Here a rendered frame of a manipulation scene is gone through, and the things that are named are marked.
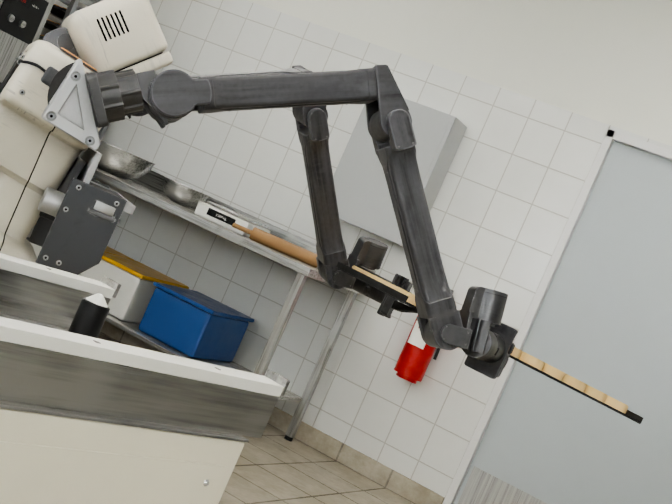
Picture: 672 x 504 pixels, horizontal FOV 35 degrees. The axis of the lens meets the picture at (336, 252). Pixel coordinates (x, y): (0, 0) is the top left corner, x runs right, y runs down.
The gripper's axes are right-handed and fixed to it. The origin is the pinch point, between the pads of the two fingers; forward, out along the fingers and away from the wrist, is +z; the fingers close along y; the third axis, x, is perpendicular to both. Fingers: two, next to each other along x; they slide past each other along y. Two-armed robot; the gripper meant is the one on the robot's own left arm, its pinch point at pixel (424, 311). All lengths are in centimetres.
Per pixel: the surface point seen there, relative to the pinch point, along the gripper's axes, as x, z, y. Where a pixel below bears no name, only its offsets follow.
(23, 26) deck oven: -155, -289, -30
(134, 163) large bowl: -243, -263, 6
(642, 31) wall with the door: -288, -59, -163
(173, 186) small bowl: -250, -239, 7
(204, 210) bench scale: -231, -204, 10
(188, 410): 142, 30, 15
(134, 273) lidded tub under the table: -230, -224, 55
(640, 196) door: -292, -25, -89
